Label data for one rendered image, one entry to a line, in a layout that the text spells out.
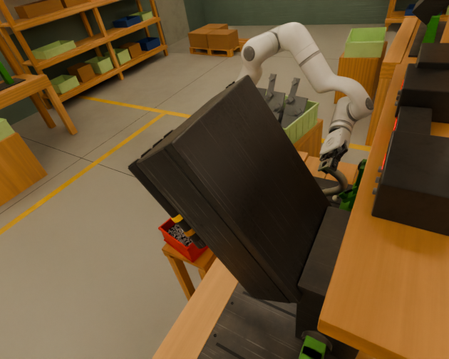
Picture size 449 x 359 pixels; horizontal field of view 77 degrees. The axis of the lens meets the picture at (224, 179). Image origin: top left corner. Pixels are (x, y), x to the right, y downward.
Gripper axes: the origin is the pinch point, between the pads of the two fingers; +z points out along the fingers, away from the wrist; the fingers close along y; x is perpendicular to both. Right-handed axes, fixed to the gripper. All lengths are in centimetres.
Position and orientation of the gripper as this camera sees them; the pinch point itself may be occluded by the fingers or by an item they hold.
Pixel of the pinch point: (329, 166)
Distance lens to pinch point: 108.9
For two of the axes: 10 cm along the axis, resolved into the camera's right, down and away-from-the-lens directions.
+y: 4.0, -2.3, -8.9
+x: 8.3, 5.0, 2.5
